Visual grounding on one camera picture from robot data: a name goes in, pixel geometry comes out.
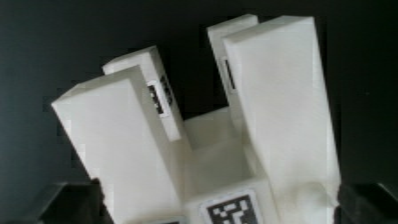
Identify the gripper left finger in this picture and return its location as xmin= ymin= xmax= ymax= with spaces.
xmin=14 ymin=179 xmax=108 ymax=224

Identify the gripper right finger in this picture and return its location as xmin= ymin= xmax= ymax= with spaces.
xmin=338 ymin=183 xmax=398 ymax=224

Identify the white chair back part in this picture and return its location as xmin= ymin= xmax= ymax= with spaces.
xmin=52 ymin=16 xmax=341 ymax=224

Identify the white chair seat part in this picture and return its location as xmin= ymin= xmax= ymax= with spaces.
xmin=183 ymin=107 xmax=256 ymax=198

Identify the white chair leg with tag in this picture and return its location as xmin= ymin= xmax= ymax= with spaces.
xmin=103 ymin=46 xmax=183 ymax=141

